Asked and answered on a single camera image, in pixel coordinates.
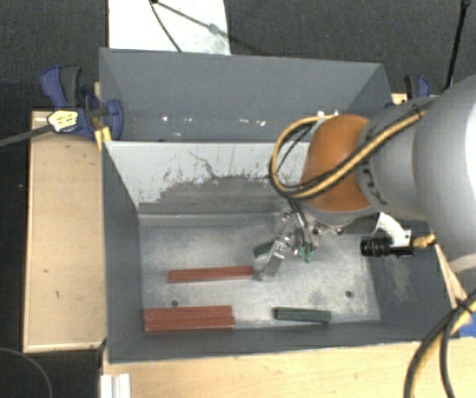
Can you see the grey metal bin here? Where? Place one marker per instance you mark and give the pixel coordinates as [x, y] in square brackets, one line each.
[229, 239]

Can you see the dark green flat block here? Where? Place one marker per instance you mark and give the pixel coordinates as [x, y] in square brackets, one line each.
[302, 315]

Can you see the black cylinder on white bracket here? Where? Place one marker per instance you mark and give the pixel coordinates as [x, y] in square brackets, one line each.
[381, 246]

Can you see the red-brown flat block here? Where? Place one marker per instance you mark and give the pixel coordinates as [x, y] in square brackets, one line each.
[211, 274]
[188, 311]
[190, 324]

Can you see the pale wood flat board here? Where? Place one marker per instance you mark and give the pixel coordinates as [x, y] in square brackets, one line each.
[64, 239]

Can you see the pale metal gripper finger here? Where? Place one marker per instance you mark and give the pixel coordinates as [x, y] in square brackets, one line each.
[272, 263]
[262, 248]

